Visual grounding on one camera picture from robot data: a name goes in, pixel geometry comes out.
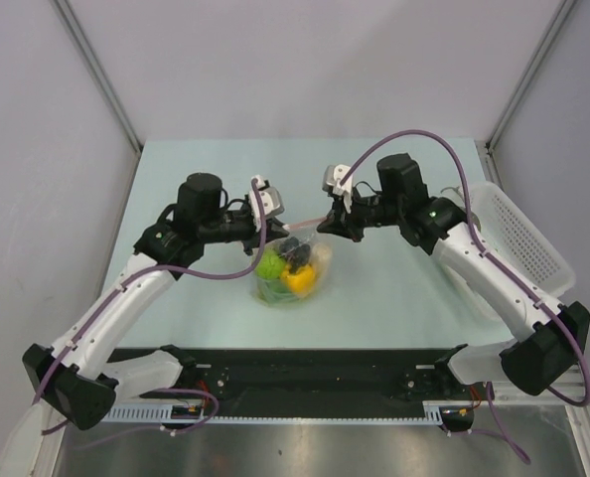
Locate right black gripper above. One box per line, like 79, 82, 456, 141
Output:
319, 185, 404, 242

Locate dark purple grapes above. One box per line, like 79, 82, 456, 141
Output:
278, 237, 311, 267

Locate green lime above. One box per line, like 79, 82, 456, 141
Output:
255, 249, 286, 280

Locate clear pink zip top bag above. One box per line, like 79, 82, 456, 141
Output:
251, 218, 328, 306

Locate yellow bell pepper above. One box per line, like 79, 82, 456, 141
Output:
280, 264, 317, 295

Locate green lettuce cabbage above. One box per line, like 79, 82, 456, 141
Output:
257, 280, 299, 304

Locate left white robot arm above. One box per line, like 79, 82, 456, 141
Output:
22, 173, 288, 430

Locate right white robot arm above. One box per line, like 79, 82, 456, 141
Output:
317, 153, 590, 398

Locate green netted melon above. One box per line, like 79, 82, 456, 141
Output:
441, 186, 482, 232

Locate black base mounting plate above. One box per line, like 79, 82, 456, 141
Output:
110, 347, 496, 418

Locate white perforated plastic basket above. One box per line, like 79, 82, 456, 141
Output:
469, 181, 576, 298

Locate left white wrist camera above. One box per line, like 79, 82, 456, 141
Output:
248, 175, 284, 232

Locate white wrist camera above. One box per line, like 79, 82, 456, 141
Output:
248, 175, 284, 232
322, 164, 354, 213

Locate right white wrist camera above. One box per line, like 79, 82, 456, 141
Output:
322, 164, 354, 213

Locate white slotted cable duct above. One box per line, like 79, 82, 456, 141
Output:
101, 400, 473, 427

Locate aluminium frame rail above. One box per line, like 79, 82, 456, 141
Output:
493, 366, 585, 406

